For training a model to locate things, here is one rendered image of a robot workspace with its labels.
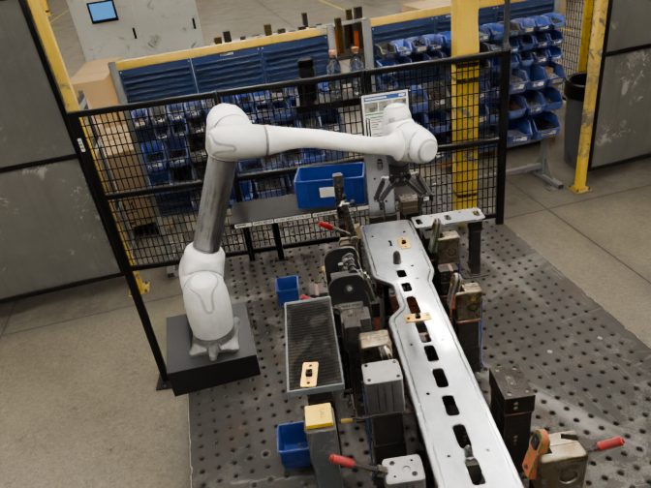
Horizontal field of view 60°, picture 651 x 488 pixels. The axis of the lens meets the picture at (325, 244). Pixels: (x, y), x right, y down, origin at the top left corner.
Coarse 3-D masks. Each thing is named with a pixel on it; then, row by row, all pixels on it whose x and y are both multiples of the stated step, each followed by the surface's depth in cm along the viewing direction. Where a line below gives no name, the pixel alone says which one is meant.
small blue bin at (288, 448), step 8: (280, 424) 175; (288, 424) 175; (296, 424) 175; (280, 432) 176; (288, 432) 176; (296, 432) 177; (280, 440) 174; (288, 440) 178; (296, 440) 178; (304, 440) 178; (280, 448) 170; (288, 448) 177; (296, 448) 166; (304, 448) 166; (280, 456) 168; (288, 456) 168; (296, 456) 168; (304, 456) 168; (288, 464) 169; (296, 464) 170; (304, 464) 170
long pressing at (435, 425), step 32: (384, 224) 235; (384, 256) 213; (416, 256) 210; (416, 288) 193; (448, 320) 176; (416, 352) 165; (448, 352) 163; (416, 384) 154; (416, 416) 145; (448, 416) 143; (480, 416) 142; (448, 448) 135; (480, 448) 134; (448, 480) 127; (512, 480) 125
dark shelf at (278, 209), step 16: (400, 192) 252; (240, 208) 258; (256, 208) 256; (272, 208) 253; (288, 208) 252; (304, 208) 249; (320, 208) 248; (352, 208) 246; (240, 224) 245; (256, 224) 246
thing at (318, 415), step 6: (306, 408) 130; (312, 408) 130; (318, 408) 130; (324, 408) 129; (330, 408) 129; (306, 414) 128; (312, 414) 128; (318, 414) 128; (324, 414) 128; (330, 414) 127; (306, 420) 127; (312, 420) 126; (318, 420) 126; (324, 420) 126; (330, 420) 126; (306, 426) 126; (312, 426) 126; (318, 426) 126; (324, 426) 126
